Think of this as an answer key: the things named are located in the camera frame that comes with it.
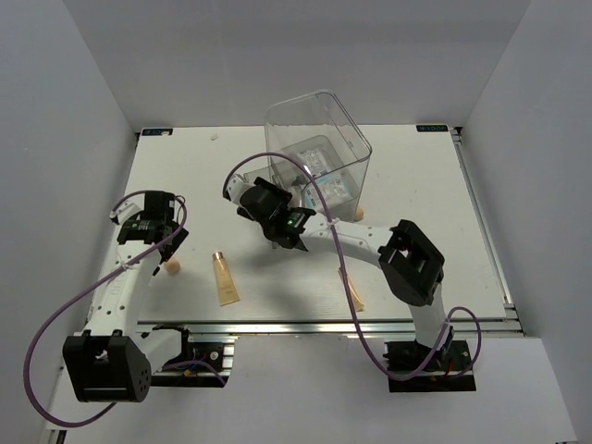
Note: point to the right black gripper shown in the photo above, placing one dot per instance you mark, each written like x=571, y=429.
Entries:
x=280, y=195

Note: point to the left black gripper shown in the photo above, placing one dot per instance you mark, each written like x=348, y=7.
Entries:
x=178, y=239

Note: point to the beige sponge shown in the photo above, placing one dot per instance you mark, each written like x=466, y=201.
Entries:
x=172, y=266
x=359, y=213

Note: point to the white sachet packet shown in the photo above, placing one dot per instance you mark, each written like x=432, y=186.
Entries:
x=335, y=188
x=314, y=161

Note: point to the clear plastic organizer box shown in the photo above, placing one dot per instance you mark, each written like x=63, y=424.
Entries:
x=317, y=131

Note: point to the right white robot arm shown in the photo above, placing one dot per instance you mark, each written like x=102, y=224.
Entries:
x=411, y=263

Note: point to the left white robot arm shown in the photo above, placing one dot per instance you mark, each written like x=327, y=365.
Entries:
x=111, y=360

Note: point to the left blue table label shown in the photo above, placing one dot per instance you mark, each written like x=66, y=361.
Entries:
x=156, y=132

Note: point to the blue table label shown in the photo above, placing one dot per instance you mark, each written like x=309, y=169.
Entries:
x=156, y=132
x=432, y=128

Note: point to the wide gold cream tube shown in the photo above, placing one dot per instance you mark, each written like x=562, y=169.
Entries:
x=226, y=289

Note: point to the thin gold cream tube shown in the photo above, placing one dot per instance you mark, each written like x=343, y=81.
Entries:
x=353, y=297

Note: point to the right blue table label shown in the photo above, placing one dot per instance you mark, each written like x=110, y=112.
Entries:
x=432, y=128

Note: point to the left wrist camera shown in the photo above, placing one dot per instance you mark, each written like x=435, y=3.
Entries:
x=124, y=212

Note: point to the aluminium front rail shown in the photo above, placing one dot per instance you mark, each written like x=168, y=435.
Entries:
x=497, y=328

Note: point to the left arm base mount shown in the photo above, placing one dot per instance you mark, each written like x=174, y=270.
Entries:
x=181, y=358

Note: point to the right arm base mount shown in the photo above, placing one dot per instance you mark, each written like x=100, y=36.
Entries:
x=446, y=372

